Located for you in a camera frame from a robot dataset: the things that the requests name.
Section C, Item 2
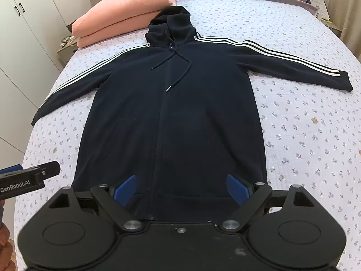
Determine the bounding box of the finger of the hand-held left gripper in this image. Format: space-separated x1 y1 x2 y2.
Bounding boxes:
0 163 23 175
39 161 61 179

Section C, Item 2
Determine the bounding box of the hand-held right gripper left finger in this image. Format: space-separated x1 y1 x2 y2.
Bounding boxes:
49 174 143 231

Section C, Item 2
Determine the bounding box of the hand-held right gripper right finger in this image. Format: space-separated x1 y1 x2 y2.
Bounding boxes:
221 173 313 231

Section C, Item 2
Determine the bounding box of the navy striped hoodie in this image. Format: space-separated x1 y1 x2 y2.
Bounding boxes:
31 6 354 222

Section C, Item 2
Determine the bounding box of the person's left hand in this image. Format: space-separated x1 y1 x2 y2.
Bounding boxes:
0 225 15 271

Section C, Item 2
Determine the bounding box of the floral quilted bedspread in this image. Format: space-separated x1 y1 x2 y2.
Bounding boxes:
13 0 361 232

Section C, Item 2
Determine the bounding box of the bedside table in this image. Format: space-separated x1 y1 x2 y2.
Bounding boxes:
57 36 79 64

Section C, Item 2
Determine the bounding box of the white wardrobe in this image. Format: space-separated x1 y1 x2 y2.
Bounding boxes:
0 0 92 159

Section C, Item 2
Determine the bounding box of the folded pink blanket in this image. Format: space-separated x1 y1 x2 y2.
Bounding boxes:
72 0 177 48

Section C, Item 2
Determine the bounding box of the white paper bag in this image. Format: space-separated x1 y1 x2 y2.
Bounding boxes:
305 0 331 21

